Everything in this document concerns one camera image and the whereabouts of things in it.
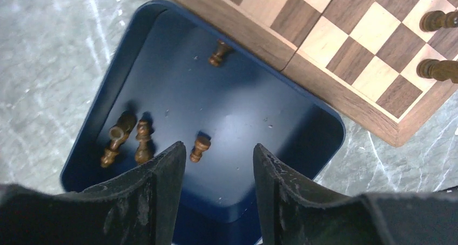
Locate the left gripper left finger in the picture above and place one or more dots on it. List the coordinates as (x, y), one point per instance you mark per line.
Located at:
(137, 207)

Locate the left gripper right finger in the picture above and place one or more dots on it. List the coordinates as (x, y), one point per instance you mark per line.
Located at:
(294, 209)

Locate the dark chess pawn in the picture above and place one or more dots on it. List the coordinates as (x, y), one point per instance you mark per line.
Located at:
(435, 20)
(440, 70)
(201, 145)

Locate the dark chess piece long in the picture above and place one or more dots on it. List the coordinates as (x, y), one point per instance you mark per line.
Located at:
(143, 153)

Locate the dark chess piece hollow base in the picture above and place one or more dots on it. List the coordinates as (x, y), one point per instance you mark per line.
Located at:
(118, 135)

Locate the dark chess pawn lying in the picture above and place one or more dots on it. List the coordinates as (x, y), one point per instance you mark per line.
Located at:
(201, 145)

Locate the wooden chess board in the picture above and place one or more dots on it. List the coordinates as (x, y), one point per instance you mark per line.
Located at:
(359, 56)

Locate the blue metal tin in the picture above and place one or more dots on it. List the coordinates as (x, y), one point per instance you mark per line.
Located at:
(161, 72)

